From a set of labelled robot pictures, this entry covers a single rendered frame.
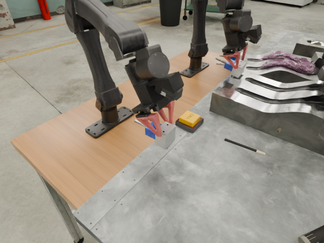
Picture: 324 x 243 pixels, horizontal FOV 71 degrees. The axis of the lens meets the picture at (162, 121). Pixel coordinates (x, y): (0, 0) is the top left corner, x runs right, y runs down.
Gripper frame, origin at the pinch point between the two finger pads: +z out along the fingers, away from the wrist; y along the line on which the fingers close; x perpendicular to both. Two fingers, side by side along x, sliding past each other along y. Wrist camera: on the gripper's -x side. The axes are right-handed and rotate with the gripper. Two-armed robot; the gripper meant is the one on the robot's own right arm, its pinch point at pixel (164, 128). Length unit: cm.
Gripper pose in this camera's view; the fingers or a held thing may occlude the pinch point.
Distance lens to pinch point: 63.0
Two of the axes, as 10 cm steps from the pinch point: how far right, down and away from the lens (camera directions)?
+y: 5.9, -5.1, 6.3
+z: 3.9, 8.6, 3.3
